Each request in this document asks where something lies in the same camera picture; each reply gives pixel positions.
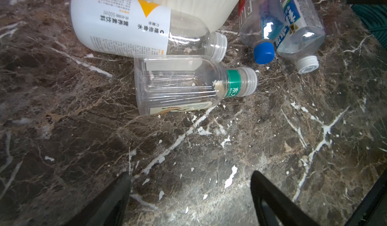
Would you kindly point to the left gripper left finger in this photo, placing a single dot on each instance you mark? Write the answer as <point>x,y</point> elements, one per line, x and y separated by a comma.
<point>108,208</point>

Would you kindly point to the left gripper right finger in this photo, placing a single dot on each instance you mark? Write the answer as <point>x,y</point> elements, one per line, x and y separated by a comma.
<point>273,207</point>

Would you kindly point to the clear bottle green cap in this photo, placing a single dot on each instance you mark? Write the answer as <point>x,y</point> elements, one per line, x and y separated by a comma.
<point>166,84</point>

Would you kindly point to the clear bottle white label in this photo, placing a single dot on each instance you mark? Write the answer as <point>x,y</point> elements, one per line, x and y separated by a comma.
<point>302,35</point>

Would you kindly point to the white bottle yellow triangle label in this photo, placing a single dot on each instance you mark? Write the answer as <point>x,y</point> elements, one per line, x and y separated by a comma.
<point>137,27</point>

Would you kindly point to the clear crushed bottle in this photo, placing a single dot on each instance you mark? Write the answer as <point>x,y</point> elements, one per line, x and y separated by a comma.
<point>260,22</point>

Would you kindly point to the black front rail frame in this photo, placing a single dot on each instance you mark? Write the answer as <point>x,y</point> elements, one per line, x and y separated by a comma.
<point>372,211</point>

